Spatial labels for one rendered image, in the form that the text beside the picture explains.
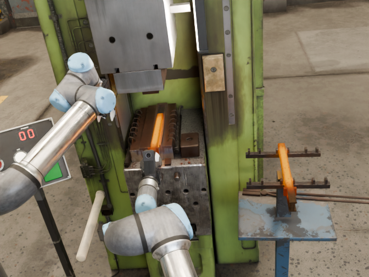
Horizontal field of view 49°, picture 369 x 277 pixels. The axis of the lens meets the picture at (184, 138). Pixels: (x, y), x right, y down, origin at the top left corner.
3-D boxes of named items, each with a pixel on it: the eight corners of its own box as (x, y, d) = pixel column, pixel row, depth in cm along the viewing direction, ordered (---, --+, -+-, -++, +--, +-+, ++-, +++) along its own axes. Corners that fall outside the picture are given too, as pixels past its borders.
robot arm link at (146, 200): (136, 221, 149) (132, 203, 145) (139, 201, 158) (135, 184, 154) (157, 219, 148) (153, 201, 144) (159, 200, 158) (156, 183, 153)
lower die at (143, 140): (173, 159, 188) (171, 143, 183) (132, 161, 189) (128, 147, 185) (177, 115, 223) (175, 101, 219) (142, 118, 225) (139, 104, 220)
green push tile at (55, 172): (62, 176, 174) (57, 160, 174) (45, 182, 172) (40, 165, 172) (62, 176, 176) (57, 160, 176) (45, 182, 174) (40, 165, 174)
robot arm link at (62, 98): (67, 101, 121) (86, 75, 126) (42, 96, 127) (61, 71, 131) (80, 117, 127) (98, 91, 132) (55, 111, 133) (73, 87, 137)
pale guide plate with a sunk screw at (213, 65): (225, 90, 182) (223, 55, 173) (205, 92, 182) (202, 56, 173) (224, 88, 183) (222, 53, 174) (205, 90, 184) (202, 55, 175)
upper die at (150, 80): (163, 90, 169) (160, 68, 164) (117, 94, 171) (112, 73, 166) (169, 54, 205) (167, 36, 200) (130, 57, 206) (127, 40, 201)
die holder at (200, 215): (212, 234, 205) (205, 164, 182) (138, 239, 208) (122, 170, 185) (209, 169, 253) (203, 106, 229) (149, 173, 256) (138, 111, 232)
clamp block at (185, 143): (199, 156, 187) (198, 145, 183) (181, 158, 188) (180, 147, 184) (199, 143, 197) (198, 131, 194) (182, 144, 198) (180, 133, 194)
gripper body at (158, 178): (144, 177, 173) (141, 195, 162) (141, 160, 168) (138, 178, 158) (162, 176, 172) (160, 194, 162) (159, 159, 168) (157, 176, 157)
